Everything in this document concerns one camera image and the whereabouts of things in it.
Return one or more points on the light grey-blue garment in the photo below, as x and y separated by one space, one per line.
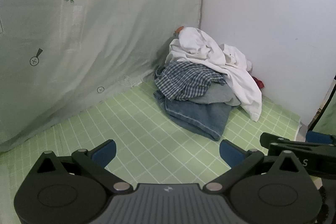
218 95

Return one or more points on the blue jeans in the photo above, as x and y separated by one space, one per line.
194 113

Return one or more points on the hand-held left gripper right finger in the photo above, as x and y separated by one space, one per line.
230 154

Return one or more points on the black pole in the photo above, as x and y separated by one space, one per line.
324 108

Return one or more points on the red cloth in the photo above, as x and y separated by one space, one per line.
258 82

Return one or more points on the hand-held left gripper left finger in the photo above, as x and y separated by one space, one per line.
105 153

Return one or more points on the carrot printed grey-green sheet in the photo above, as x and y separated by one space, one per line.
105 29

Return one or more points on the white shirt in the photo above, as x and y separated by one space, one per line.
204 43

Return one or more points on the blue plaid shirt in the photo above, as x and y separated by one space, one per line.
183 79

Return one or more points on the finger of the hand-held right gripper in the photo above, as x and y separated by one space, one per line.
278 139
319 137

